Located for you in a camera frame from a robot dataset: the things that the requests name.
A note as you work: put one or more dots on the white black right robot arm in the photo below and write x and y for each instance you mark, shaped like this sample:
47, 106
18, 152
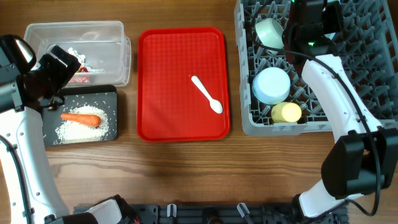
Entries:
364, 157

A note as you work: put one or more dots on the light blue bowl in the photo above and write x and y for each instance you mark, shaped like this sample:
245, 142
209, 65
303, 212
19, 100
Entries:
271, 86

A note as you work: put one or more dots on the white rice pile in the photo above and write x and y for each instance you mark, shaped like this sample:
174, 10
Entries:
73, 132

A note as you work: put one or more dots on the clear plastic waste bin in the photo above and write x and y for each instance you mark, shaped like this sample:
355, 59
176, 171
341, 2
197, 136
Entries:
106, 47

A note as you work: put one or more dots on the orange carrot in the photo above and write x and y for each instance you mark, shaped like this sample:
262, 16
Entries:
85, 119

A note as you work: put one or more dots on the white plastic spoon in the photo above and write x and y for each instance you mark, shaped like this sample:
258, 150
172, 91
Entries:
215, 105

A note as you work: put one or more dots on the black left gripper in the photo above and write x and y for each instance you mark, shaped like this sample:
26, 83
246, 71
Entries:
63, 74

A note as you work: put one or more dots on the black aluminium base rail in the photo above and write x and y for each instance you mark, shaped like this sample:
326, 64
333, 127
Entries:
269, 213

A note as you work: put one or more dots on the black waste tray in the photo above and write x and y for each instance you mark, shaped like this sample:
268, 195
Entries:
104, 97

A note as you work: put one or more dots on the green bowl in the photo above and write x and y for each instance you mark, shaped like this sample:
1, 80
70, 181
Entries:
269, 32

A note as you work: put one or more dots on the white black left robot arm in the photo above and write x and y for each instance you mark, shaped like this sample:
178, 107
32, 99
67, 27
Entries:
33, 195

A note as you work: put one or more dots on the red snack wrapper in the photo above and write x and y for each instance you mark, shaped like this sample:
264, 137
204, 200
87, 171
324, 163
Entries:
80, 76

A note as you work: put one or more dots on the yellow plastic cup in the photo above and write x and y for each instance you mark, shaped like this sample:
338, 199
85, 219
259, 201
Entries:
286, 112

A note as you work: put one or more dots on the white tissue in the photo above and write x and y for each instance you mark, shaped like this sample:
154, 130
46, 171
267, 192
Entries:
81, 58

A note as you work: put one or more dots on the red plastic tray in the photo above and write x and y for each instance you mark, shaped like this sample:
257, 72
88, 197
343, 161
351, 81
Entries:
169, 106

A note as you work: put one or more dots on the grey plastic dishwasher rack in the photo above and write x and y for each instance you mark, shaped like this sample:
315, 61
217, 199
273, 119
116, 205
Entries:
367, 46

